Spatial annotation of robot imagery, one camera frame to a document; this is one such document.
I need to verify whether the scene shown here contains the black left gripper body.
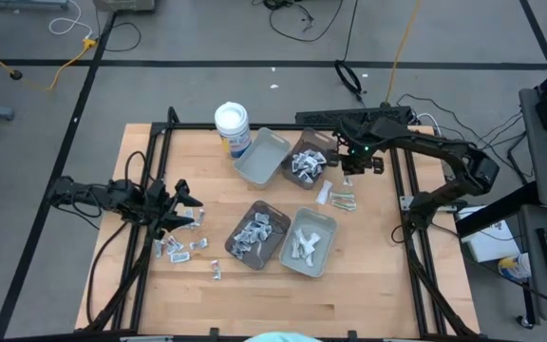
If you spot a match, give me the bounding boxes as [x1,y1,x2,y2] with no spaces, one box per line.
[144,179,182,229]

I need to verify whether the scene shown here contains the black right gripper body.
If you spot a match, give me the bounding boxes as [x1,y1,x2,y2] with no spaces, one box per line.
[335,132,387,176]

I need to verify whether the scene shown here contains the brown translucent plastic bin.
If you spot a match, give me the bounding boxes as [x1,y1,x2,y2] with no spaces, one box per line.
[281,126,339,191]
[224,199,292,272]

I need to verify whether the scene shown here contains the grey plastic bin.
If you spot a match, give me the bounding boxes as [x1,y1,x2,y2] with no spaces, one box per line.
[278,206,339,278]
[233,126,292,190]

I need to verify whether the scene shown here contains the white wipes canister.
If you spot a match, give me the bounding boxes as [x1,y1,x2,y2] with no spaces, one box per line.
[214,101,252,160]

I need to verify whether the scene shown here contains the grey metal base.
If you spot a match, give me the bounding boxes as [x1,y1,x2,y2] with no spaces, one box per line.
[0,0,70,11]

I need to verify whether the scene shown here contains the black coiled cable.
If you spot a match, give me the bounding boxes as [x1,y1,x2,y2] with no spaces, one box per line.
[333,0,366,104]

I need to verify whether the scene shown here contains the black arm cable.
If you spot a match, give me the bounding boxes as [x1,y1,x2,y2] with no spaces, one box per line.
[85,220,130,330]

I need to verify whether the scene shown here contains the yellow hanging cable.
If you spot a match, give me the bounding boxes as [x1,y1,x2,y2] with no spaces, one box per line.
[385,0,423,105]

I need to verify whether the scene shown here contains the black cable bundle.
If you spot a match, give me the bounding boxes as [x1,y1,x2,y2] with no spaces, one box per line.
[395,92,537,185]

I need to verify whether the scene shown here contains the black floor cable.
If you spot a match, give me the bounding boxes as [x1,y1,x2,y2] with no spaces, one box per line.
[252,0,346,44]
[93,0,142,53]

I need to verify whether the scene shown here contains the yellow extension cable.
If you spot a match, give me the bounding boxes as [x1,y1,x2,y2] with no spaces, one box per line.
[0,35,99,92]

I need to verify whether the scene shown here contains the white floor cable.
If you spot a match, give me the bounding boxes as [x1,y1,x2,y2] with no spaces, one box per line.
[47,0,95,40]

